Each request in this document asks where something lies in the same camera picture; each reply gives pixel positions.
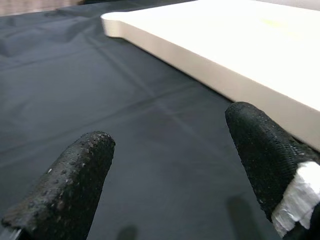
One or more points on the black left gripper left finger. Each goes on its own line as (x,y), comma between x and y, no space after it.
(70,180)

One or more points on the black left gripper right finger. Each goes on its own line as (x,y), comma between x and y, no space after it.
(265,150)

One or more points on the black tablecloth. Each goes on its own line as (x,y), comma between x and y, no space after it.
(100,87)

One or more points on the white plastic table top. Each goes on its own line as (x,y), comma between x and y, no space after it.
(237,42)

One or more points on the beige cloth covered bench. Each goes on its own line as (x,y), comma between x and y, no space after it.
(37,2)

